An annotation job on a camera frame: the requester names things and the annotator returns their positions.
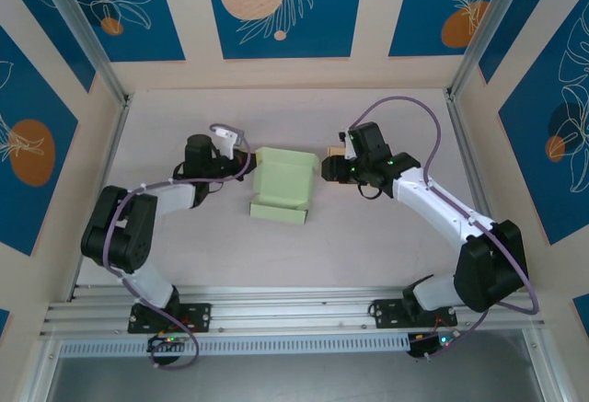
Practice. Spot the tan wooden block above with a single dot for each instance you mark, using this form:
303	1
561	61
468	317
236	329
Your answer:
336	151

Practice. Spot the green paper box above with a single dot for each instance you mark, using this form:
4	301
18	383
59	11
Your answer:
285	176

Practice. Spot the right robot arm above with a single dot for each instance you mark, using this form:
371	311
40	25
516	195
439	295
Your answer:
432	199

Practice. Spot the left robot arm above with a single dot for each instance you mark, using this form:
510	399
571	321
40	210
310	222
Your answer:
119	236

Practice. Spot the aluminium mounting rails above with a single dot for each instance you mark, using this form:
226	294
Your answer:
285	310

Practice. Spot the grey metal sheet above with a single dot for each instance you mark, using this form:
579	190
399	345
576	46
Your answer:
299	381

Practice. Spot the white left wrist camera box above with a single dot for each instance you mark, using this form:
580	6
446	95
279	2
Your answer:
227	137

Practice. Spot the aluminium table side rail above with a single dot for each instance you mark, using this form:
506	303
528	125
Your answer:
122	114
465	144

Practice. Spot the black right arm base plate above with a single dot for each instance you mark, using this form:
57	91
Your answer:
384	312

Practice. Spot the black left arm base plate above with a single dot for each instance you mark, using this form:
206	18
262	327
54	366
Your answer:
202	317

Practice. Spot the aluminium corner post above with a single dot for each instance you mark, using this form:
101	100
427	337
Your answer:
490	29
83	29

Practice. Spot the aluminium frame bar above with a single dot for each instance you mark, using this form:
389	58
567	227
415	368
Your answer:
37	374
547	374

